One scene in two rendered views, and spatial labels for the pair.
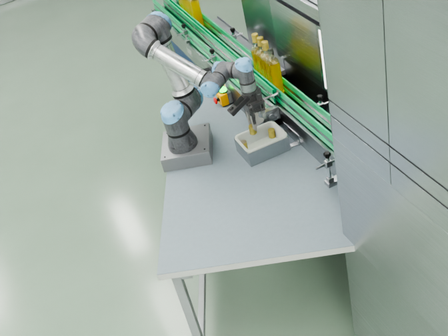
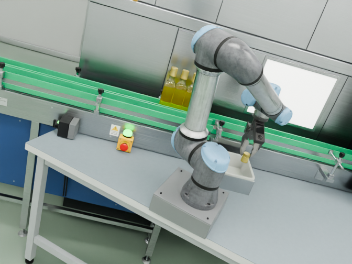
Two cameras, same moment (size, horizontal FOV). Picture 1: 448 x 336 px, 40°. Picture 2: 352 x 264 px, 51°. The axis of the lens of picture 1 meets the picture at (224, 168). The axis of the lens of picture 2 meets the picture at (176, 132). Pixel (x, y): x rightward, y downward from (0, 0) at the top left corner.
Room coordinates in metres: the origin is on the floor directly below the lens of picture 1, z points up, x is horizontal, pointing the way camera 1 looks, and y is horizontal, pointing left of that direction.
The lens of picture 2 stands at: (2.58, 1.42, 1.66)
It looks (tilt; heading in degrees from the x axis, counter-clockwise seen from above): 25 degrees down; 279
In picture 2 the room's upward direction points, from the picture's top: 17 degrees clockwise
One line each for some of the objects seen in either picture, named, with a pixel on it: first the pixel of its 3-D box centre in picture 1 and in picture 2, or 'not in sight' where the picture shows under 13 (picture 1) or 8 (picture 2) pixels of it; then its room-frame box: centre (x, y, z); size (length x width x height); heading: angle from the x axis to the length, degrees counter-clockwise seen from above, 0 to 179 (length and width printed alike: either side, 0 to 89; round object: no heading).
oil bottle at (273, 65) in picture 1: (275, 76); not in sight; (2.78, -0.37, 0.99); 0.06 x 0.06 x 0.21; 15
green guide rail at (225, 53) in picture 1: (209, 39); (41, 82); (3.53, -0.10, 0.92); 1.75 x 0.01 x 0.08; 16
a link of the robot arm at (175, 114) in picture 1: (175, 117); (210, 163); (2.61, 0.17, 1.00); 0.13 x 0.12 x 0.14; 143
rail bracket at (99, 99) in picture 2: (210, 61); (97, 103); (3.21, -0.07, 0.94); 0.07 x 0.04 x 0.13; 106
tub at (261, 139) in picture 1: (261, 142); (232, 170); (2.51, -0.21, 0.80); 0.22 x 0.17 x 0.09; 106
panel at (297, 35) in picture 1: (320, 55); (250, 83); (2.58, -0.57, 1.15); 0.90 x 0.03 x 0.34; 16
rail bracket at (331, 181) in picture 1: (334, 171); (331, 168); (2.03, -0.45, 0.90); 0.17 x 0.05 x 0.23; 106
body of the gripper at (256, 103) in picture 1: (252, 100); (256, 127); (2.48, -0.21, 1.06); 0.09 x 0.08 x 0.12; 104
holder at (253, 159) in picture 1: (267, 141); (230, 169); (2.51, -0.24, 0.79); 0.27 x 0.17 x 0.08; 106
